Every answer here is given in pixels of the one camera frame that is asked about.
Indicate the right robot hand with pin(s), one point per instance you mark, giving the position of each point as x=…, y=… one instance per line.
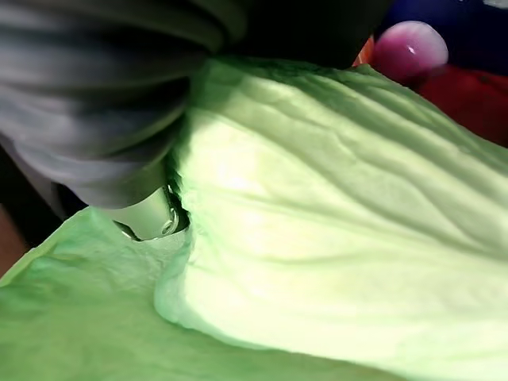
x=95, y=79

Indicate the dark blue basket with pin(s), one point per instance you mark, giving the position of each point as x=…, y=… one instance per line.
x=468, y=28

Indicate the purple onion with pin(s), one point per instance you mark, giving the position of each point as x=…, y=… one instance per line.
x=409, y=49

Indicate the red tomato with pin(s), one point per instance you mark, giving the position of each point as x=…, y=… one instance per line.
x=468, y=101

